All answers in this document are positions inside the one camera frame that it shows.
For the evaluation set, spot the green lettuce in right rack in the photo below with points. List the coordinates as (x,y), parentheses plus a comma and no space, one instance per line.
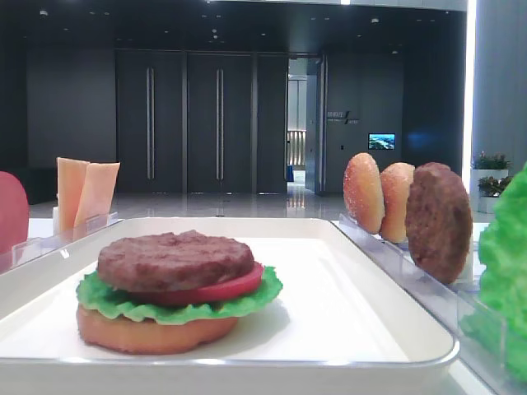
(502,249)

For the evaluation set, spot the green lettuce leaf on tray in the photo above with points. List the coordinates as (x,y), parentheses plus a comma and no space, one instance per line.
(94,294)

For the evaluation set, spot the red tomato slice on tray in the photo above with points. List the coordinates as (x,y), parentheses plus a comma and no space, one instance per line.
(228,290)

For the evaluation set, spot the clear acrylic right rack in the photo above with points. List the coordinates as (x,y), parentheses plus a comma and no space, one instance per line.
(477,371)

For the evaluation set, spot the bottom bun slice on tray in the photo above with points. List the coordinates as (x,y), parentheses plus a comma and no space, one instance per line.
(148,337)

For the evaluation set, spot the dark double doors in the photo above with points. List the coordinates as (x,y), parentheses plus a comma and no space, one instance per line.
(197,122)

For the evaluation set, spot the white metal tray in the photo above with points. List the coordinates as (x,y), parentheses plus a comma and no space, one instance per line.
(339,326)

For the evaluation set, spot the sesame bun slice hidden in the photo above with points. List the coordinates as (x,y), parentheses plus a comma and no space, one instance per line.
(395,181)

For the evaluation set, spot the clear acrylic rack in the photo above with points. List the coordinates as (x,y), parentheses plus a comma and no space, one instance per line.
(34,248)
(477,371)

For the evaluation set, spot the brown meat patty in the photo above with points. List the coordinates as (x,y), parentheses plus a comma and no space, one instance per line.
(438,221)
(173,262)

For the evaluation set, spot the orange cheese slice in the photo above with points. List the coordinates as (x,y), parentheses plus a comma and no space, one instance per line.
(71,178)
(97,192)

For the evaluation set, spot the brown meat patty rear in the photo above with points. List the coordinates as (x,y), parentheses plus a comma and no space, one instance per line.
(438,221)

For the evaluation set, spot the wall display screen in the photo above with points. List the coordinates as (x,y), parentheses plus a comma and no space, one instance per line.
(381,141)

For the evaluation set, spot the sesame bun slice far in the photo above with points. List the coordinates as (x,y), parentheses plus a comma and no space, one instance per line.
(362,192)

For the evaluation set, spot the brown meat patty front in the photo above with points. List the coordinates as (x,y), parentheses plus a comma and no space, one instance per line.
(173,262)

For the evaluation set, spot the clear acrylic left rack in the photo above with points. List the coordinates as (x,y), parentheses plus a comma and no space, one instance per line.
(34,248)

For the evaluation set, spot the potted plants in planter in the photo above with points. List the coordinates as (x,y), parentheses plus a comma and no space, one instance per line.
(489,178)

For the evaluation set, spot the red tomato slice in rack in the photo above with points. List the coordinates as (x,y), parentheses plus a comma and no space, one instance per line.
(14,212)

